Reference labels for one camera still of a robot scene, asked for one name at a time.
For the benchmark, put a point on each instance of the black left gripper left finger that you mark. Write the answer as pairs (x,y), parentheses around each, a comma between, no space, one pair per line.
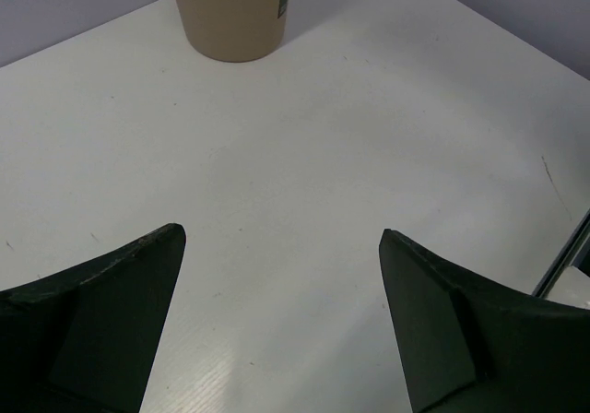
(85,339)

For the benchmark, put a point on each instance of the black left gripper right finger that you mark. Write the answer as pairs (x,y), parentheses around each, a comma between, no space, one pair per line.
(470,344)

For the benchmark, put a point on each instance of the brown cylindrical paper bin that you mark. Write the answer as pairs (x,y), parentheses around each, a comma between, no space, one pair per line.
(234,31)

